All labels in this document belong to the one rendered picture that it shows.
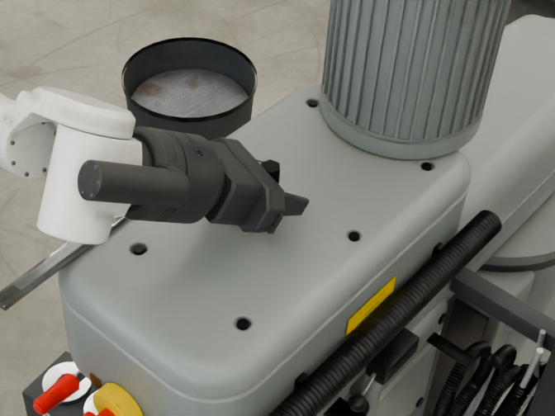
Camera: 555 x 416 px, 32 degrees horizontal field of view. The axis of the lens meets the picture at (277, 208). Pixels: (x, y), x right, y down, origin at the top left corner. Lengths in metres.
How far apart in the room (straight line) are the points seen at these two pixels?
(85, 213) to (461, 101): 0.46
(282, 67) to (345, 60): 3.43
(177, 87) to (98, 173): 2.73
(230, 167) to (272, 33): 3.81
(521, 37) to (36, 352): 2.19
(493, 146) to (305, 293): 0.51
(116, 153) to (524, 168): 0.72
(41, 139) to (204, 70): 2.70
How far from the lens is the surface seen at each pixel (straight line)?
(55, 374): 1.85
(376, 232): 1.03
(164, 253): 0.99
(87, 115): 0.83
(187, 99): 3.46
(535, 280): 1.58
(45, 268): 0.98
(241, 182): 0.93
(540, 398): 1.28
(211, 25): 4.78
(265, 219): 0.94
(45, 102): 0.87
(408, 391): 1.45
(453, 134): 1.12
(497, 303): 1.34
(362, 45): 1.06
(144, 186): 0.82
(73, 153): 0.84
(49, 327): 3.40
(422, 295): 1.10
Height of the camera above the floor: 2.61
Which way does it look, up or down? 44 degrees down
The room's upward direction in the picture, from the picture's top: 4 degrees clockwise
